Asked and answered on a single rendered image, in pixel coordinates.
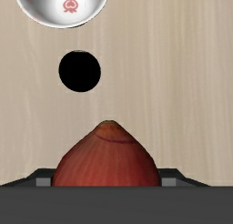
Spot red onion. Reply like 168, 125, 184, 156
51, 119, 163, 188

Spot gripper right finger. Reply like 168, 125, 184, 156
157, 168, 211, 188

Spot black round disc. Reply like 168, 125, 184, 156
57, 49, 102, 94

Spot white bowl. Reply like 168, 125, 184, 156
13, 0, 111, 29

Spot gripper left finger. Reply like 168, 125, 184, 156
0, 168, 56, 188

